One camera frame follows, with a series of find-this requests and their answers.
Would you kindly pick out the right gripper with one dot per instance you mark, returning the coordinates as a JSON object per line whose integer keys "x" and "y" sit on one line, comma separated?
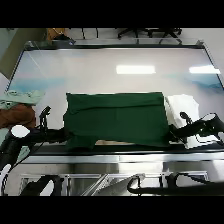
{"x": 177, "y": 132}

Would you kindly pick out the dark green T-shirt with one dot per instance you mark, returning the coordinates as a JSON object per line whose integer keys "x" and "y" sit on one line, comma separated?
{"x": 116, "y": 116}

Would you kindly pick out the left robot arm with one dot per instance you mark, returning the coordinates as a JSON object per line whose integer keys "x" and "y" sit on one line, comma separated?
{"x": 13, "y": 146}

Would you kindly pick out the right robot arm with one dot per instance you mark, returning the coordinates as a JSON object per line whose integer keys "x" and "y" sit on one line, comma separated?
{"x": 206, "y": 126}

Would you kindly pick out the white garment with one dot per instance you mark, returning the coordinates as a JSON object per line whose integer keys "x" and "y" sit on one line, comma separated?
{"x": 181, "y": 105}

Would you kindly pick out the black office chair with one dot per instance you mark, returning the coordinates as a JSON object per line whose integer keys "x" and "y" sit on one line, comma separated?
{"x": 166, "y": 32}
{"x": 132, "y": 32}

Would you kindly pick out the pale green garment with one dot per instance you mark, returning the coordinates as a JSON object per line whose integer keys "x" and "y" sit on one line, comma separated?
{"x": 23, "y": 96}

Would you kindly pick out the brown garment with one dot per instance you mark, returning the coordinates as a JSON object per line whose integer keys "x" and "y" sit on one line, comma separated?
{"x": 16, "y": 115}

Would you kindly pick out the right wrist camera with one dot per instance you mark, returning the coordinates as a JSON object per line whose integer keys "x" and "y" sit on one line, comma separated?
{"x": 185, "y": 116}

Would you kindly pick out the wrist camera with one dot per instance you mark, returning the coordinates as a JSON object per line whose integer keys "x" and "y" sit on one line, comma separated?
{"x": 185, "y": 116}
{"x": 45, "y": 111}

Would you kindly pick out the silver frame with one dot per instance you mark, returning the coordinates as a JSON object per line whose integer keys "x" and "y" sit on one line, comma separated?
{"x": 100, "y": 158}

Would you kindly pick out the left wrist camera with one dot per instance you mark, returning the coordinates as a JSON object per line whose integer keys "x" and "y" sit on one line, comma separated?
{"x": 45, "y": 111}

